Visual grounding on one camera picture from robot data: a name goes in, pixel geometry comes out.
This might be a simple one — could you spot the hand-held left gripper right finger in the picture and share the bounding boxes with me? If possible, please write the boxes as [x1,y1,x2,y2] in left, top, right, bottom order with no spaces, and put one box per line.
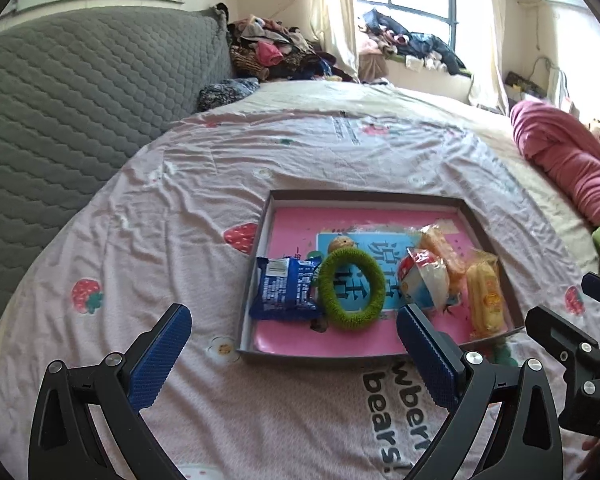
[396,303,563,480]

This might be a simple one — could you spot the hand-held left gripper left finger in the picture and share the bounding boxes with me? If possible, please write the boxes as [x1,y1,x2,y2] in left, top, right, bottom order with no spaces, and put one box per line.
[27,303,193,480]

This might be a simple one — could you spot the red and white snack packet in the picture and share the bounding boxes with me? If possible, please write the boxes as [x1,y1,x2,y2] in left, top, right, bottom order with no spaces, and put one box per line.
[397,248,451,311]

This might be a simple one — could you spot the yellow snack packet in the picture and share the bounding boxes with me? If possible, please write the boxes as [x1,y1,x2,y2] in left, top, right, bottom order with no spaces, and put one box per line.
[465,249,511,340]

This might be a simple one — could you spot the green fuzzy ring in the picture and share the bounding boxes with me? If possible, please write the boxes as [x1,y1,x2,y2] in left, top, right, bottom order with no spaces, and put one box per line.
[317,249,386,332]

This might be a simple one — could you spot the dark grey shallow box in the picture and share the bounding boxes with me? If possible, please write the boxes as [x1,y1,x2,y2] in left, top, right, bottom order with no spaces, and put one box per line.
[236,189,526,365]

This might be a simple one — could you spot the orange cracker packet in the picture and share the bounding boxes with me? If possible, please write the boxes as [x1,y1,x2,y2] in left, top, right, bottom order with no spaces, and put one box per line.
[419,224,468,295]

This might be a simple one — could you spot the blue snack packet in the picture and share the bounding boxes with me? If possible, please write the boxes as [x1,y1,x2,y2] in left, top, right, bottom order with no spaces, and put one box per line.
[250,255,326,320]

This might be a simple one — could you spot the person's right hand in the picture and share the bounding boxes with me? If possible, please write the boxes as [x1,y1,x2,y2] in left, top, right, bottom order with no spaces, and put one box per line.
[577,435,600,475]

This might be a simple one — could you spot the pink duvet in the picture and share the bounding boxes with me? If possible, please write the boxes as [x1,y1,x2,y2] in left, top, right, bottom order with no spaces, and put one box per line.
[510,100,600,233]

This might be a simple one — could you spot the pink book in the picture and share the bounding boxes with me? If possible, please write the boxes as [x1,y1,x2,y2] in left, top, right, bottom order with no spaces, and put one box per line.
[252,207,521,356]

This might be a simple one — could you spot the cluttered side table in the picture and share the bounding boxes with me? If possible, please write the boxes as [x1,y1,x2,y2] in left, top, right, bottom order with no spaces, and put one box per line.
[505,57,581,118]

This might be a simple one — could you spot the grey quilted headboard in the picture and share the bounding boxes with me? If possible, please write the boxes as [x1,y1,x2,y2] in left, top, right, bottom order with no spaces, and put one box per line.
[0,7,233,351]

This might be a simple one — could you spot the dark patterned cloth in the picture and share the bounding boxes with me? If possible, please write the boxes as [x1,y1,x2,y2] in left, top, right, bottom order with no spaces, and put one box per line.
[197,77,260,112]

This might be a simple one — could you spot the cream curtain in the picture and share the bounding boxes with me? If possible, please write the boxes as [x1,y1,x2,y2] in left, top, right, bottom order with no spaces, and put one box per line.
[305,0,361,78]
[467,0,511,113]

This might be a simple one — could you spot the brown cloth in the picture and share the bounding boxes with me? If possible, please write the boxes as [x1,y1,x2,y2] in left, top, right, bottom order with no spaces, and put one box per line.
[358,52,391,83]

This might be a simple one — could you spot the clothes heap on windowsill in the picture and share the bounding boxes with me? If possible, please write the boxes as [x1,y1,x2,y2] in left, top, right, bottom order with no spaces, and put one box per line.
[357,9,468,77]

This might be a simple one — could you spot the pile of mixed clothes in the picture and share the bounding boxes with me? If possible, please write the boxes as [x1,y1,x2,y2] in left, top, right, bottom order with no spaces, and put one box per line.
[215,4,358,82]

